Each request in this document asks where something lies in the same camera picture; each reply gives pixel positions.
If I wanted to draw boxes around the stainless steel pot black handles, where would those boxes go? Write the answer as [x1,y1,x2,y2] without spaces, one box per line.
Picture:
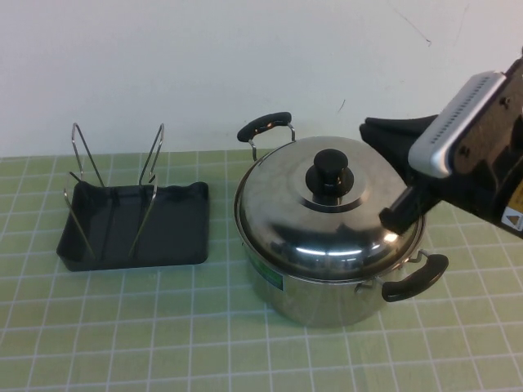
[235,112,449,328]

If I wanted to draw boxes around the green checked tablecloth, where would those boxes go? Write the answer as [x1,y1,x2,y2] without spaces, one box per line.
[0,140,523,392]

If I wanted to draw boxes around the dark tray wire lid rack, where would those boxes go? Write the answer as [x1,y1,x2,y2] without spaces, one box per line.
[56,122,210,271]

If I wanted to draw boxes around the steel pot lid black knob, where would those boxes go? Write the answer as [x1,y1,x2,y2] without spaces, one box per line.
[233,136,426,283]

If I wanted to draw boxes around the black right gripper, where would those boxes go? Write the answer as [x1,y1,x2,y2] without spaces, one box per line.
[358,56,523,242]

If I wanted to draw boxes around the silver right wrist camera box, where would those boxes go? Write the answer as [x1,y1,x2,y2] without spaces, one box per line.
[408,71,510,180]

